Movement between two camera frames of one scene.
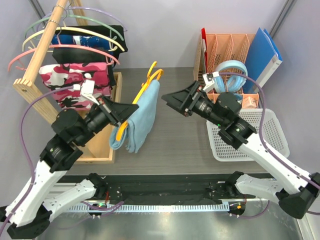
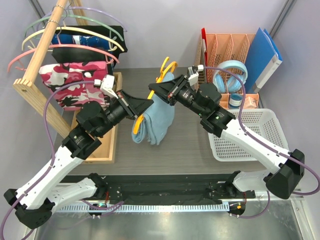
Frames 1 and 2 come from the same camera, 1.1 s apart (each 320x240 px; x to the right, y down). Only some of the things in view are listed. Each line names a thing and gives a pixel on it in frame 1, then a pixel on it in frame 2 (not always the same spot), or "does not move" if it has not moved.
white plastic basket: [223, 150] does not move
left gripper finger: [122, 112] to [139, 105]
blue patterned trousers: [86, 41] does not move
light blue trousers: [138, 127] to [156, 122]
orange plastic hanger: [151, 79] to [158, 79]
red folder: [204, 48] does not move
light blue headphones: [235, 83] does not move
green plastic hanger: [81, 17] does not move
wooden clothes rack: [100, 148] does not move
